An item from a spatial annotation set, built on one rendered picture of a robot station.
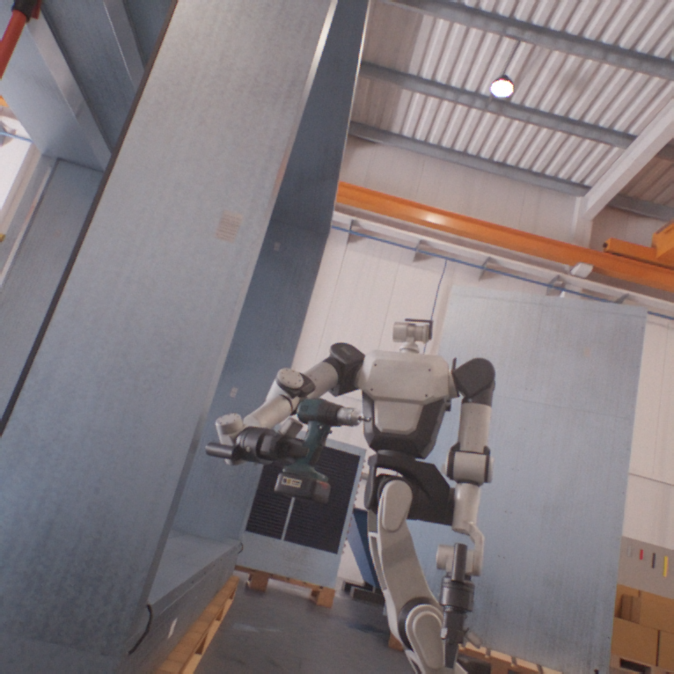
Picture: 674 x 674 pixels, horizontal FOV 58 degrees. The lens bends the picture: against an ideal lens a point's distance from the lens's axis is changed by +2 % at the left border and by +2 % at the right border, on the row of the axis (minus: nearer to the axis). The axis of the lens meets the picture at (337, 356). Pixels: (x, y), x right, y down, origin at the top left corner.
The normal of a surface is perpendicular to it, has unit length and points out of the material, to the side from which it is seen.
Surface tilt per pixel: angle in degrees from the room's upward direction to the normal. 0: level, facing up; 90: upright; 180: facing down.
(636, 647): 90
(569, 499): 90
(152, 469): 90
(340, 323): 90
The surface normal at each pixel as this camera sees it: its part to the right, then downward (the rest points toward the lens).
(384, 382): -0.24, -0.30
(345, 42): -0.25, 0.93
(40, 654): 0.09, -0.26
